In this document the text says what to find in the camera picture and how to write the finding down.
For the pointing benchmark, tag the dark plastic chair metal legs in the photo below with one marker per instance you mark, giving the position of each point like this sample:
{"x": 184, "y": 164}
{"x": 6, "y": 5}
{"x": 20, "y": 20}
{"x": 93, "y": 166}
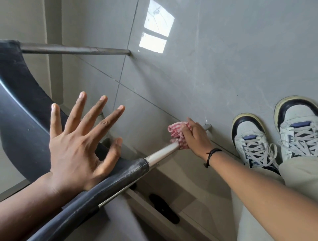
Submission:
{"x": 24, "y": 119}

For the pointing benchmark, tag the black slipper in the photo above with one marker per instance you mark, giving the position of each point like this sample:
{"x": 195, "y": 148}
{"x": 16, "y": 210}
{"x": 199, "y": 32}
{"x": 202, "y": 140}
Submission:
{"x": 164, "y": 208}

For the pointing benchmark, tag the person's left hand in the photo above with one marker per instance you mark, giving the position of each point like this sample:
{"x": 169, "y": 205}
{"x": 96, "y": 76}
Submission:
{"x": 74, "y": 154}

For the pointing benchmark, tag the person's right hand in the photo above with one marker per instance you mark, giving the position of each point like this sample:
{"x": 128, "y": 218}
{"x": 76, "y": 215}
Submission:
{"x": 196, "y": 141}

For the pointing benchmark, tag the red white checkered cloth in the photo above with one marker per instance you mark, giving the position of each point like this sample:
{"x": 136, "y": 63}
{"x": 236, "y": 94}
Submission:
{"x": 175, "y": 130}

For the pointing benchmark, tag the person's beige trousers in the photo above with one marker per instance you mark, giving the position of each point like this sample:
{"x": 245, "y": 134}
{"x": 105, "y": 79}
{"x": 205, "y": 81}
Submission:
{"x": 303, "y": 173}

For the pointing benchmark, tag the person's left white sneaker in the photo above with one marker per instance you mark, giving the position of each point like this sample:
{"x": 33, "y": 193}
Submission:
{"x": 251, "y": 139}

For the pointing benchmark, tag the person's right white sneaker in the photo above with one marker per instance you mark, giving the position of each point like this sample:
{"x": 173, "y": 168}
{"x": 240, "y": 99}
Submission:
{"x": 298, "y": 124}

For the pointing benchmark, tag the person's white sneaker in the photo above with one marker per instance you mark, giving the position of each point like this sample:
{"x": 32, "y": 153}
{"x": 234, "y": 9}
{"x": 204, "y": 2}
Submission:
{"x": 298, "y": 124}
{"x": 251, "y": 139}

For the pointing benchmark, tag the person's right forearm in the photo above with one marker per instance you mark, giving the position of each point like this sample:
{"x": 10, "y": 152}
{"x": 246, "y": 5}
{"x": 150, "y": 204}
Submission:
{"x": 260, "y": 196}

